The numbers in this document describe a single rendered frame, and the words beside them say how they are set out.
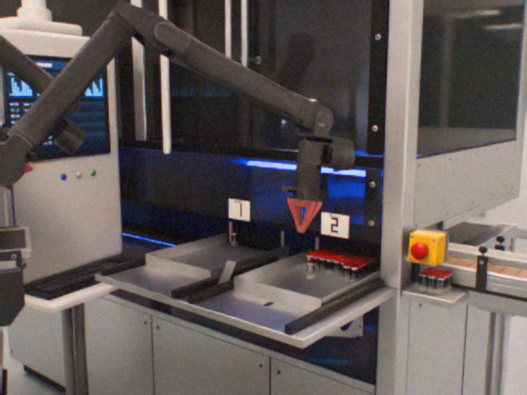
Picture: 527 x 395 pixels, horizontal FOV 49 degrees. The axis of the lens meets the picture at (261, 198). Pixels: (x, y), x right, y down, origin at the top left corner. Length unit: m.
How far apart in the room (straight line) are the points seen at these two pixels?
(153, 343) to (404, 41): 1.38
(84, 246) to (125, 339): 0.49
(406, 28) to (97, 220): 1.18
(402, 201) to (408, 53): 0.35
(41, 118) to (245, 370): 1.09
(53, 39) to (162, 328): 1.04
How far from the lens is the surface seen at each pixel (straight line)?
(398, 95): 1.44
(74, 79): 1.16
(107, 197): 2.05
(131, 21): 1.17
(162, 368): 2.22
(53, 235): 1.92
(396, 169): 1.45
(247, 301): 1.39
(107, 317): 2.40
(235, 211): 1.77
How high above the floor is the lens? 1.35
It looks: 10 degrees down
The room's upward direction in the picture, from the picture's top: straight up
